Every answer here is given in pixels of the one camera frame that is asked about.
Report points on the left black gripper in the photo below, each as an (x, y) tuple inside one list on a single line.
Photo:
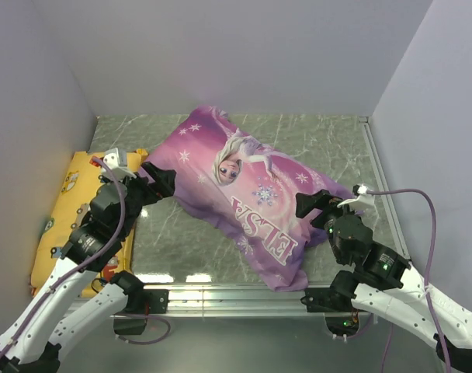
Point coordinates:
[(163, 186)]

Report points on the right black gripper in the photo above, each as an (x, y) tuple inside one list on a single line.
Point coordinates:
[(305, 202)]

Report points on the pink purple Elsa pillowcase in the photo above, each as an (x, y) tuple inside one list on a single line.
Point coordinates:
[(247, 190)]

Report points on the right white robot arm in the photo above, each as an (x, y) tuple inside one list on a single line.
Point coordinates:
[(385, 283)]

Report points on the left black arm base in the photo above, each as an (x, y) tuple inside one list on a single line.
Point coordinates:
[(142, 307)]

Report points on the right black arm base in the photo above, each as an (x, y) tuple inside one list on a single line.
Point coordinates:
[(342, 319)]

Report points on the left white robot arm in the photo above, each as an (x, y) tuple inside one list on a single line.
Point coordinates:
[(46, 332)]

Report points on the yellow cartoon car pillow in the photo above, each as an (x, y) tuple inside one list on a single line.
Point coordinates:
[(79, 187)]

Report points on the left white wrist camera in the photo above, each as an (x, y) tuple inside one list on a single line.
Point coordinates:
[(114, 162)]

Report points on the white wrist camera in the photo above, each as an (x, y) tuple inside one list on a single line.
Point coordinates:
[(363, 198), (114, 162)]

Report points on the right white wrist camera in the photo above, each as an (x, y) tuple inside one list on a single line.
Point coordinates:
[(363, 198)]

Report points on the aluminium right side rail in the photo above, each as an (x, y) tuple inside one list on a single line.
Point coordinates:
[(381, 184)]

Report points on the aluminium rail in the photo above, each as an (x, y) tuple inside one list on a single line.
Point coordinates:
[(222, 301), (381, 184)]

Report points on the aluminium front rail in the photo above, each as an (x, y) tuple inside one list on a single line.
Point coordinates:
[(222, 301)]

